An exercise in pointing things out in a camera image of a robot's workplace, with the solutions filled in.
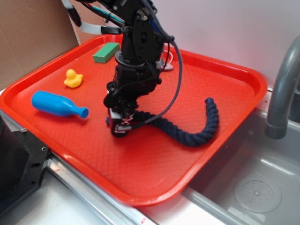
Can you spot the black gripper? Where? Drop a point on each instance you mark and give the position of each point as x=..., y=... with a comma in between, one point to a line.
x=128, y=84

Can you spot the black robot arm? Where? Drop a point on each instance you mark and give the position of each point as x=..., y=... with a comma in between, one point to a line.
x=138, y=61

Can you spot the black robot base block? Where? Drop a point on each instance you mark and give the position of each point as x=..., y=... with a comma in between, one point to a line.
x=23, y=159

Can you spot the red plastic tray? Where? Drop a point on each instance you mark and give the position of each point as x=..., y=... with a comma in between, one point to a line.
x=147, y=166

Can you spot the yellow rubber duck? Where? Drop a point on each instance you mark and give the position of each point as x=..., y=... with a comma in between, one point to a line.
x=73, y=79

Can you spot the green rectangular block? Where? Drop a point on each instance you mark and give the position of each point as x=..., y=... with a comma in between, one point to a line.
x=106, y=52

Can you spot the blue plastic toy bottle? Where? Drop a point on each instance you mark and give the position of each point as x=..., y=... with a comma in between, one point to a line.
x=57, y=105

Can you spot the brown cardboard panel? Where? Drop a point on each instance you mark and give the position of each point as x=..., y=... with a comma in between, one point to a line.
x=32, y=33

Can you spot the grey toy sink basin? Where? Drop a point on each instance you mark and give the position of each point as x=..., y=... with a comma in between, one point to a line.
x=252, y=179

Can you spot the grey toy faucet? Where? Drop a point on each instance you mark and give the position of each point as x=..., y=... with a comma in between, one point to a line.
x=285, y=99

